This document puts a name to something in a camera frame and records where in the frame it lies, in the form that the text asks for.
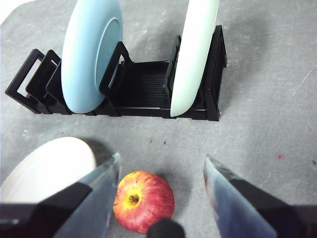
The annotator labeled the pale yellow round plate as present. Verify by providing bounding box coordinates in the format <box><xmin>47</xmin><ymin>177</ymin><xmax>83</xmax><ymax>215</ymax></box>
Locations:
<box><xmin>0</xmin><ymin>136</ymin><xmax>97</xmax><ymax>204</ymax></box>

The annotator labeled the blue round plate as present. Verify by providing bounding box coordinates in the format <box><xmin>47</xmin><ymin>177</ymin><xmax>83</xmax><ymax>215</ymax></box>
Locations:
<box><xmin>61</xmin><ymin>0</ymin><xmax>124</xmax><ymax>114</ymax></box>

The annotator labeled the black plastic plate rack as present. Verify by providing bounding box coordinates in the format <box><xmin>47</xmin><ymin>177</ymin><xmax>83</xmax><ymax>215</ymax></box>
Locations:
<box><xmin>4</xmin><ymin>24</ymin><xmax>228</xmax><ymax>122</ymax></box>

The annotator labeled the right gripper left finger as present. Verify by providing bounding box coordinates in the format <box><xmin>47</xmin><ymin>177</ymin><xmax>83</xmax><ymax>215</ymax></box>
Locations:
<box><xmin>0</xmin><ymin>152</ymin><xmax>121</xmax><ymax>238</ymax></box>

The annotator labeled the green round plate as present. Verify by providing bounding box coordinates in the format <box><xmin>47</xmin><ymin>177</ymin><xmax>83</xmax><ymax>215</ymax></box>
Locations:
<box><xmin>169</xmin><ymin>0</ymin><xmax>220</xmax><ymax>118</ymax></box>

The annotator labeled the red yellow apple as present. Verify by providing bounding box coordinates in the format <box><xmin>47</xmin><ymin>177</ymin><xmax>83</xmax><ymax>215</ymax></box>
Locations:
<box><xmin>112</xmin><ymin>170</ymin><xmax>175</xmax><ymax>235</ymax></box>

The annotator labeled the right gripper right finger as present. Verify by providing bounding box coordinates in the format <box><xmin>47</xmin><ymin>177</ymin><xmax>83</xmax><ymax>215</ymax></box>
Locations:
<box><xmin>203</xmin><ymin>155</ymin><xmax>317</xmax><ymax>238</ymax></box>

